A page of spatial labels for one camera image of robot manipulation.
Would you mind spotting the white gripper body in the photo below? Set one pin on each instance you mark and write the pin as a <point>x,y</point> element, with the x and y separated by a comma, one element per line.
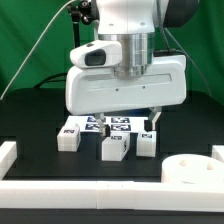
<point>92,91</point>

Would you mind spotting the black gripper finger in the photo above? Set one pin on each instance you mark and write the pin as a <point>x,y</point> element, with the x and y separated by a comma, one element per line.
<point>104,128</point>
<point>150,122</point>

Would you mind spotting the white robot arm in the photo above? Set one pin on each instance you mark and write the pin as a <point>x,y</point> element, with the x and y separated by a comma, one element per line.
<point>118,71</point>

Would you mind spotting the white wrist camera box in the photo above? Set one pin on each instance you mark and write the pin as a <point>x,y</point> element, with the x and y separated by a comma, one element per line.
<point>99,53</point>

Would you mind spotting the white left fence rail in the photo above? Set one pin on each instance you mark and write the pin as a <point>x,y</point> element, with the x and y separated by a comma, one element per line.
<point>8,155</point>

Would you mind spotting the white front fence rail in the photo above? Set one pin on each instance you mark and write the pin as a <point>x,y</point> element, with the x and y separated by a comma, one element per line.
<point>111,195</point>

